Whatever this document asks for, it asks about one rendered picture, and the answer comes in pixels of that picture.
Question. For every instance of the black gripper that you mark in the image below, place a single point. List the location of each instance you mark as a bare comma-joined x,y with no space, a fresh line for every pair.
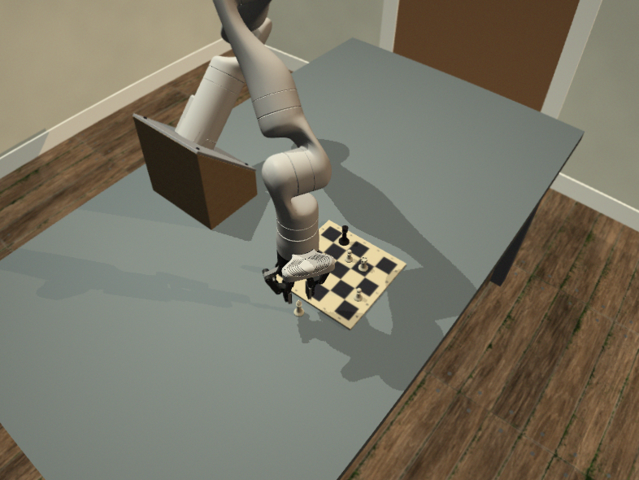
286,287

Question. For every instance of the chessboard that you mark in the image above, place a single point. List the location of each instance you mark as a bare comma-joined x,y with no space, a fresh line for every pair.
335,298

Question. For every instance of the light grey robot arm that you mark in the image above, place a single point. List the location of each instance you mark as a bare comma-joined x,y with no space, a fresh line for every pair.
279,113

